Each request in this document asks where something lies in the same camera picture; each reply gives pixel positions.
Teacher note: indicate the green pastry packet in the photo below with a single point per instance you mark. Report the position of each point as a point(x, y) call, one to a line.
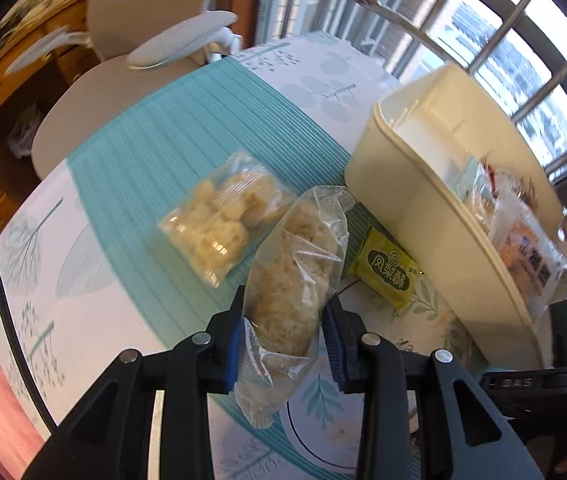
point(383, 270)

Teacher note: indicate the clear bag of yellow pieces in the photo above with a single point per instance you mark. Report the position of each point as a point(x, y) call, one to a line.
point(223, 215)

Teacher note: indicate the clear packet with red label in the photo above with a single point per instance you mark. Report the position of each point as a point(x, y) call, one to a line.
point(511, 182)

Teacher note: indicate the clear biscuit packet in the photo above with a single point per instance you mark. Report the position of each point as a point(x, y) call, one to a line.
point(477, 195)

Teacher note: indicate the white plastic trash bag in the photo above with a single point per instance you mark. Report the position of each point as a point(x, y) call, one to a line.
point(26, 127)

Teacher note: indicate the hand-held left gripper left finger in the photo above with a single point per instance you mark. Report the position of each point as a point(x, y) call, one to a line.
point(233, 340)

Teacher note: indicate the frosted fried snack packet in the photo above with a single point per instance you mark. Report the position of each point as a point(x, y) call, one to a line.
point(528, 255)

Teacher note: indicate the white plastic bin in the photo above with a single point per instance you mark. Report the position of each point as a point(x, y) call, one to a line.
point(413, 210)

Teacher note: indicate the clear bag of rice cake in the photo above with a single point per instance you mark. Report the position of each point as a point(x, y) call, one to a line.
point(288, 285)

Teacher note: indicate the grey office chair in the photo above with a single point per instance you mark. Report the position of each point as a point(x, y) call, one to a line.
point(93, 90)

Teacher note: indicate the window with metal grille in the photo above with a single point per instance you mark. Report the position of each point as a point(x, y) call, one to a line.
point(463, 10)

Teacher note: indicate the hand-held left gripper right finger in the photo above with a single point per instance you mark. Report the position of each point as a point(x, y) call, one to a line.
point(336, 345)

